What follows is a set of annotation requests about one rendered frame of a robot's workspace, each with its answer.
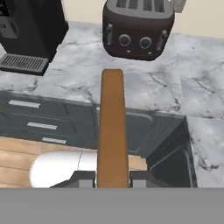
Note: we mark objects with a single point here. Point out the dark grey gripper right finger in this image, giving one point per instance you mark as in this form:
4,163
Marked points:
140,178

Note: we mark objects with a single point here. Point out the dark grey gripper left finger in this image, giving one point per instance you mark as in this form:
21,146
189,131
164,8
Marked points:
84,178

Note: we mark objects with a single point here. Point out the brown bread slice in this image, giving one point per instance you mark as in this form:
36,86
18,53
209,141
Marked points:
112,131

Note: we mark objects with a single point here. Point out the grey toaster lever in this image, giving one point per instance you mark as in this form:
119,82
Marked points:
162,39
109,33

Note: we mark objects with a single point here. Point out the dark brown four-slot toaster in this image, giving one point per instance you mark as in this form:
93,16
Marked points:
137,26

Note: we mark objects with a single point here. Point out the white rounded cylinder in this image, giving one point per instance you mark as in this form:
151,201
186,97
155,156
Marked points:
55,169

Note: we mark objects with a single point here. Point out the dark grey drawer front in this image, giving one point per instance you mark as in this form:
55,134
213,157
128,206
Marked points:
58,106
78,141
73,128

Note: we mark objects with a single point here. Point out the dark grey cupboard side panel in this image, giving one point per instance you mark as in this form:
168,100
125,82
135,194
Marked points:
175,160

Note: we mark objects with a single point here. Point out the dark grey cupboard door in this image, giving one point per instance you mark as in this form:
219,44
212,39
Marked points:
145,131

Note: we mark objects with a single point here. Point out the black coffee machine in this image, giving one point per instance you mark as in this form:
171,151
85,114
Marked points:
32,29

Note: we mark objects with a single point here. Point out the pale grey wall socket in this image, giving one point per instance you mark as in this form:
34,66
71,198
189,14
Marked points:
178,5

